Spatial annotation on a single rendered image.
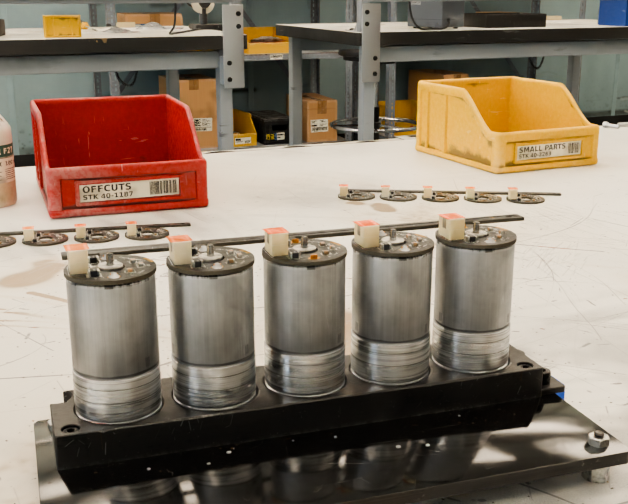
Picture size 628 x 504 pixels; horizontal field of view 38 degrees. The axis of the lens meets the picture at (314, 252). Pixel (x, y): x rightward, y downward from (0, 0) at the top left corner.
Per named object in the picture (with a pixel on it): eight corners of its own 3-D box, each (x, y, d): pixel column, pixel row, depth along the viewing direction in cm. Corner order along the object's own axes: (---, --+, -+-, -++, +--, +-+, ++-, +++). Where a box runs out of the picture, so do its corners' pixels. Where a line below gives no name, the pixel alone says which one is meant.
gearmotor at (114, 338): (170, 445, 26) (161, 272, 25) (81, 459, 25) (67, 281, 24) (156, 409, 28) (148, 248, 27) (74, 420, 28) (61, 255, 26)
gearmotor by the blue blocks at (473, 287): (520, 393, 29) (531, 237, 28) (451, 403, 29) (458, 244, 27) (483, 364, 32) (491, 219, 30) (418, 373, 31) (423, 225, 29)
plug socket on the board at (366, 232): (387, 246, 27) (387, 224, 27) (360, 249, 27) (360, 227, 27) (377, 239, 28) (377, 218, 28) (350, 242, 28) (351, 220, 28)
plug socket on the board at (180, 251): (201, 263, 26) (200, 240, 26) (170, 266, 26) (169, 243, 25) (195, 255, 26) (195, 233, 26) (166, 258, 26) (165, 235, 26)
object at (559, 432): (503, 385, 33) (505, 355, 33) (630, 485, 26) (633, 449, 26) (36, 453, 28) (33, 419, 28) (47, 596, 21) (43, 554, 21)
